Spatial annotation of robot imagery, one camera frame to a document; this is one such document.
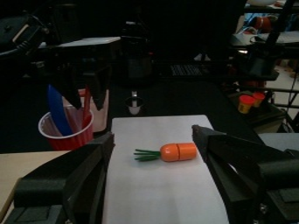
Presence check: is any yellow tub with red lid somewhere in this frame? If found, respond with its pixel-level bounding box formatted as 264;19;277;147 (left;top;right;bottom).
237;94;257;115
251;91;267;109

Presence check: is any red plastic cup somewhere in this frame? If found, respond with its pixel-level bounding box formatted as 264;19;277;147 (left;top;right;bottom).
37;104;96;151

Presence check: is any small metal bucket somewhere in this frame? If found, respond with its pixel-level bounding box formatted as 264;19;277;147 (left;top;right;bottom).
124;90;145;116

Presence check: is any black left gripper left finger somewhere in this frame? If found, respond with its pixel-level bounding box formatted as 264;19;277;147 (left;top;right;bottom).
0;131;117;224

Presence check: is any black vented panel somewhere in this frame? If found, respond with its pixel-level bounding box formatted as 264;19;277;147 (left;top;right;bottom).
168;64;204;78

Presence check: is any orange toy carrot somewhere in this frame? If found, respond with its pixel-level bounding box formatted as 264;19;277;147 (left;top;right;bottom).
133;142;199;163

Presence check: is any white mug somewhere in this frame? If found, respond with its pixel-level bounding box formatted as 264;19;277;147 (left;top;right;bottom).
232;32;259;46

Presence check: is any black equipment shelf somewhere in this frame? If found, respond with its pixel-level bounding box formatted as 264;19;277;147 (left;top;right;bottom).
220;84;289;133

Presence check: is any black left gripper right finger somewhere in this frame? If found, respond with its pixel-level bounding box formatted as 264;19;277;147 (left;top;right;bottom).
191;124;299;224

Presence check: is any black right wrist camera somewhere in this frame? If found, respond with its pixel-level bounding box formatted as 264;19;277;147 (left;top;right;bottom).
0;14;52;60

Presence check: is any white cutting board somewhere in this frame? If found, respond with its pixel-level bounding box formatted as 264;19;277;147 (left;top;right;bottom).
101;114;231;224

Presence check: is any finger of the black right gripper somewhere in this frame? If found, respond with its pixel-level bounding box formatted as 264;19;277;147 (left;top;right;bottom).
57;71;85;110
82;67;113;111

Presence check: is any blue plastic toy utensil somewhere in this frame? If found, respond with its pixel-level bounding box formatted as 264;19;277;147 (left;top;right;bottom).
46;84;74;137

